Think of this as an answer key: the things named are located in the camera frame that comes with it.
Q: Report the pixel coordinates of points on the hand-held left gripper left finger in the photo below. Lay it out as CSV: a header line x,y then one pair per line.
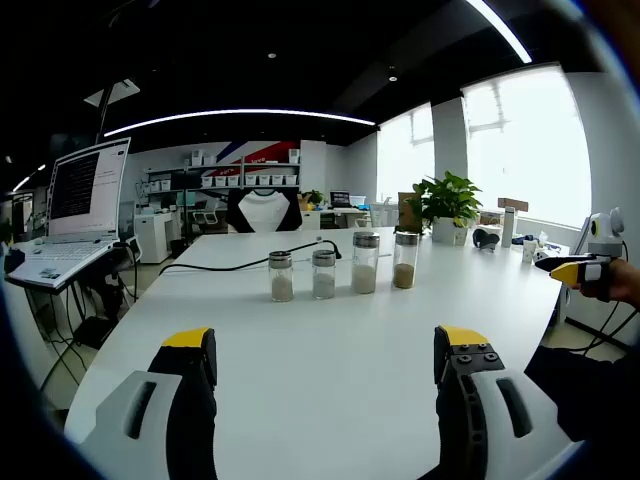
x,y
150,415

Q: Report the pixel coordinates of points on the small brown cardboard box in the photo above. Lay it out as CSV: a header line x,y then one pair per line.
x,y
304,202

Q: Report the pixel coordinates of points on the row of white storage bins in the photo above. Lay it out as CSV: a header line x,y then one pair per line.
x,y
260,180

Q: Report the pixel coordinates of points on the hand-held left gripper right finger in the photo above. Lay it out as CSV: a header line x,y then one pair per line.
x,y
500,415

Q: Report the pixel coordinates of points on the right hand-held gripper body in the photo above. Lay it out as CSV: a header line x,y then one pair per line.
x,y
607,235

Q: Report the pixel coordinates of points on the laptop stand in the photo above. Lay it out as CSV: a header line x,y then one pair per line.
x,y
110,285

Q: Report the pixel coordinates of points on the black rounded object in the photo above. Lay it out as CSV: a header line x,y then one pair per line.
x,y
482,239

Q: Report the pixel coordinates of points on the leaning grey board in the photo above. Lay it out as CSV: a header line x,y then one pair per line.
x,y
582,235

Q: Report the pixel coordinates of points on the small green plant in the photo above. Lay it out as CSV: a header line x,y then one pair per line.
x,y
315,196

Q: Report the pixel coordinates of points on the dark screen laptop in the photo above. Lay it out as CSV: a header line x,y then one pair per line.
x,y
340,199

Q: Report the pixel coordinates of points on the paper cup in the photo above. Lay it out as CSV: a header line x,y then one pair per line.
x,y
529,254

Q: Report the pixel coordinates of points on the chair with black-white shirt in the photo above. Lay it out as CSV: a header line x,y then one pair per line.
x,y
264,212

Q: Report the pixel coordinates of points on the flat cardboard box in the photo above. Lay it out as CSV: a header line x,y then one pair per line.
x,y
514,204

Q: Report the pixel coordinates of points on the metal shelf unit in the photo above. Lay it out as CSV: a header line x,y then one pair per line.
x,y
243,167

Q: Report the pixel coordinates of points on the tall seasoning bottle brown contents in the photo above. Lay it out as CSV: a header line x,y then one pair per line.
x,y
405,267

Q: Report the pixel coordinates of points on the tall seasoning bottle white contents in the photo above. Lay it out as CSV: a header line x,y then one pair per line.
x,y
366,270

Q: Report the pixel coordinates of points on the white office desk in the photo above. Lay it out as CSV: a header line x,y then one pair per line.
x,y
340,219

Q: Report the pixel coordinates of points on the white thermos flask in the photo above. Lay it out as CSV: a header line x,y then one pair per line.
x,y
508,227

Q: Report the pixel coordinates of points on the ceiling air conditioner unit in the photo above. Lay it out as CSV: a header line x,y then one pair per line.
x,y
112,92

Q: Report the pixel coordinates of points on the white game controller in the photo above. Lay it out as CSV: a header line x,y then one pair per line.
x,y
542,255

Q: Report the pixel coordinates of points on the person's right hand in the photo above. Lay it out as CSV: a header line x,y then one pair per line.
x,y
626,280

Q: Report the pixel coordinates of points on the white cabinet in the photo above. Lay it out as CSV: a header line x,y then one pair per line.
x,y
155,237

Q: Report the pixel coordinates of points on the small glass seasoning bottle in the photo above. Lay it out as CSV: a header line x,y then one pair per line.
x,y
324,282
281,285

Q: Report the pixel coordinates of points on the ceiling light strip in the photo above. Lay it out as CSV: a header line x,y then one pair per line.
x,y
240,112
500,29

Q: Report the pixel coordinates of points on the white laptop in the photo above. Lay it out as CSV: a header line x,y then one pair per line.
x,y
85,185

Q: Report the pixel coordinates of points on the brown paper bag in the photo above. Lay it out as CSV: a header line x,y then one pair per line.
x,y
406,210

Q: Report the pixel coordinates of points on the potted green plant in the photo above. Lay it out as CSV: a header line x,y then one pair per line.
x,y
450,200

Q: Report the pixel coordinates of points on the person's dark clothing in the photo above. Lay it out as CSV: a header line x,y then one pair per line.
x,y
595,390

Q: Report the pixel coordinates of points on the dark blue cloth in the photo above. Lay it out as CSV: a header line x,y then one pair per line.
x,y
530,240

